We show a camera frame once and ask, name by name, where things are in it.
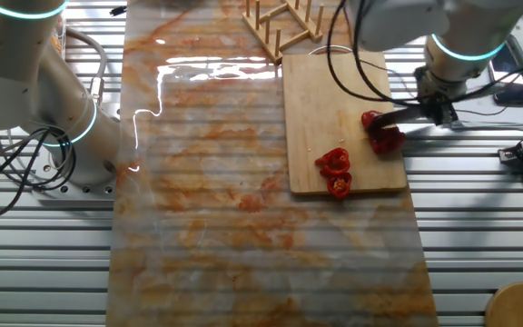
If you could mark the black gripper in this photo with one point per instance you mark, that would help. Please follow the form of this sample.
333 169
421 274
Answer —
431 86

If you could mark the steel cleaver knife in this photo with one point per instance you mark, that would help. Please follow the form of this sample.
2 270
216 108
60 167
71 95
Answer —
397 116

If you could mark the large red chili pepper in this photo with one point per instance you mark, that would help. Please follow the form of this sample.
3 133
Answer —
387 141

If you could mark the curved red chili piece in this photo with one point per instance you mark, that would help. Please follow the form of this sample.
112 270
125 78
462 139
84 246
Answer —
368 118

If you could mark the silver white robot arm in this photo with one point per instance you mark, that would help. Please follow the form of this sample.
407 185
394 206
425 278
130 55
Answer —
7 68

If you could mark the medium red chili piece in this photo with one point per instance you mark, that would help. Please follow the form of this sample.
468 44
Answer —
336 163

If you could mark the small red chili slice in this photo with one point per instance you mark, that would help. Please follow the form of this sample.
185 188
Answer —
339 186

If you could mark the white paper stack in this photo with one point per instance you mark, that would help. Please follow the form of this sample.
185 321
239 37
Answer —
475 113

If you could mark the black smartphone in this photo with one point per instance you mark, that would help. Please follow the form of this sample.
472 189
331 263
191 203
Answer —
511 93

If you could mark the wooden cutting board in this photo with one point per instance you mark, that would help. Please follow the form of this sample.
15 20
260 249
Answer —
316 113

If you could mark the wooden peg dish rack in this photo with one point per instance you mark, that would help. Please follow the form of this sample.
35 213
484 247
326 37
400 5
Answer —
284 27

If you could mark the wooden mug tree stand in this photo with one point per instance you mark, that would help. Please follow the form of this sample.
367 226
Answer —
520 309

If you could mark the orange marbled table mat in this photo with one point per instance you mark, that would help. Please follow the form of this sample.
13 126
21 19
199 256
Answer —
220 204

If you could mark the clear plastic orange package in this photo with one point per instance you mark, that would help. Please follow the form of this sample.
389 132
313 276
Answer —
59 41

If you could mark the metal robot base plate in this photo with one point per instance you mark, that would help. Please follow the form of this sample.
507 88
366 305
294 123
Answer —
75 193

